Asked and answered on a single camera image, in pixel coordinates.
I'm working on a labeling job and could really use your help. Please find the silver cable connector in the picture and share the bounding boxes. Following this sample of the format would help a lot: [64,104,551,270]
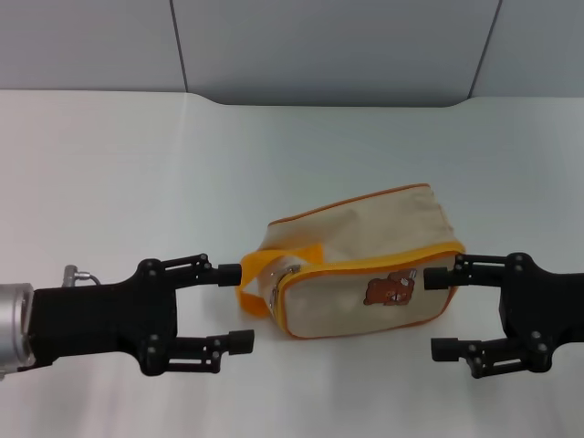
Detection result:
[63,264,102,289]

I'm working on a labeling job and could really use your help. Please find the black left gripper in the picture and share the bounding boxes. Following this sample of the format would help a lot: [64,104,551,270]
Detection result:
[29,253,256,377]

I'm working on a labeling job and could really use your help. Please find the beige orange bear food bag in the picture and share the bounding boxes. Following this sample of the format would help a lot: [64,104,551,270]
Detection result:
[235,182,467,340]

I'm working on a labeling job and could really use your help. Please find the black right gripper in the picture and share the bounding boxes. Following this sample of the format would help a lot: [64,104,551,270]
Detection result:
[423,252,584,381]

